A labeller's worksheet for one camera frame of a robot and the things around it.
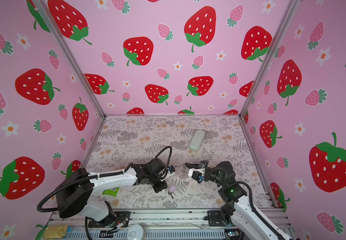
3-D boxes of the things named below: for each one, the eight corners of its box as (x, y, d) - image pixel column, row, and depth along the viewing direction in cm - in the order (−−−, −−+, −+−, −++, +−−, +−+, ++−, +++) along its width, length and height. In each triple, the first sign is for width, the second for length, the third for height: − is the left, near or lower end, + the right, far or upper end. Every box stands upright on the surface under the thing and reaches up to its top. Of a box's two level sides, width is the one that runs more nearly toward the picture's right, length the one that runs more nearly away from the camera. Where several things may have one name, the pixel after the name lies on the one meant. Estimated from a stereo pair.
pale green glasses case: (187, 149, 103) (188, 145, 100) (196, 132, 113) (196, 128, 110) (197, 152, 101) (198, 149, 98) (205, 135, 111) (206, 131, 108)
